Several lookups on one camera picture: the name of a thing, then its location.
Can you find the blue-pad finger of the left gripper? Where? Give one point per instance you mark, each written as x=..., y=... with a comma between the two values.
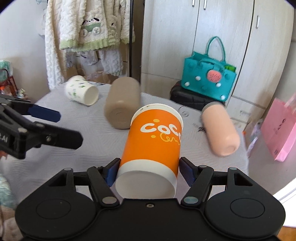
x=42, y=113

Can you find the orange paper cup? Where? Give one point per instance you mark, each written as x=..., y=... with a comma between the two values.
x=150, y=162

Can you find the pink tumbler cup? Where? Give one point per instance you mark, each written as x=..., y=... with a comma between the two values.
x=222, y=135

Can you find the brown tumbler cup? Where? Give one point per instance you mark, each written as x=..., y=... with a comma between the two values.
x=122, y=102

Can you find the teal felt handbag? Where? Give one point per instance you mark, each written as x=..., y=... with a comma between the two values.
x=207, y=76

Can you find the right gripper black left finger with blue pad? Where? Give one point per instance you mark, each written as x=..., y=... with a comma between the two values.
x=101, y=179

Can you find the grey three-door wardrobe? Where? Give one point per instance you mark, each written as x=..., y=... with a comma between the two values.
x=252, y=36

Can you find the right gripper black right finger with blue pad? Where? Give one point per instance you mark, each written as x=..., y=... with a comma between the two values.
x=198, y=179

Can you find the white green-trim fluffy jacket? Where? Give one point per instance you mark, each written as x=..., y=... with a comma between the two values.
x=94, y=25

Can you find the pink paper shopping bag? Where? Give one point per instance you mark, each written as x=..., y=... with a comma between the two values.
x=278, y=128

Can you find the white fluffy robe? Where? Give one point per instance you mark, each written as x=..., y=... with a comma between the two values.
x=55, y=58

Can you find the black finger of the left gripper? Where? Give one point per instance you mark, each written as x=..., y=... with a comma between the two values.
x=39, y=134

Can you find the white green-print paper cup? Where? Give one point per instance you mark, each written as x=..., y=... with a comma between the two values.
x=79, y=90

